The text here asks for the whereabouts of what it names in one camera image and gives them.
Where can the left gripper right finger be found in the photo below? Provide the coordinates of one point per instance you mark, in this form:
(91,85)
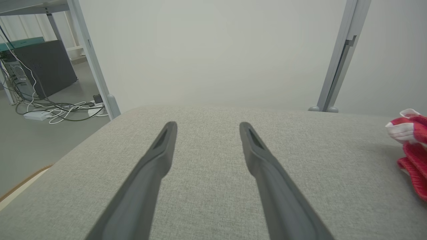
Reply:
(277,200)

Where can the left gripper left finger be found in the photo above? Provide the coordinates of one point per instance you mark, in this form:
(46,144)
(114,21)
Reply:
(143,193)

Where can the red and white jersey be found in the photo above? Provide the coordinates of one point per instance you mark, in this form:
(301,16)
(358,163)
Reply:
(417,156)

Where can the white power strip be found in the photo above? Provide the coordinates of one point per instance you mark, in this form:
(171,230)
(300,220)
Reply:
(96,110)
(36,115)

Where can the black power adapter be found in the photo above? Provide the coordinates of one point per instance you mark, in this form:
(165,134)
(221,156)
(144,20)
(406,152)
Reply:
(97,99)

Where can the dark grey flat panel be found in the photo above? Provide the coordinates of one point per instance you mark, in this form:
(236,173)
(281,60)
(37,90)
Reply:
(50,70)

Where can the grey computer tower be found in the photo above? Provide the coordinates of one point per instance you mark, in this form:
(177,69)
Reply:
(20,76)

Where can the teal box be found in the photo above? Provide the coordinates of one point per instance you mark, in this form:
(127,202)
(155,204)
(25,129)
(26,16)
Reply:
(20,44)

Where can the grey rounded post foot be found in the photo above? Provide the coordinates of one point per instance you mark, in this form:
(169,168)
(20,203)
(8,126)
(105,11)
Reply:
(113,108)
(314,109)
(332,109)

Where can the grey metal partition end post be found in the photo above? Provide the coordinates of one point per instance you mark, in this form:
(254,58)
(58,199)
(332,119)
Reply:
(89,50)

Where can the grey metal table frame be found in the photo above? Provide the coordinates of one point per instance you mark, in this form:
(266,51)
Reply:
(33,6)

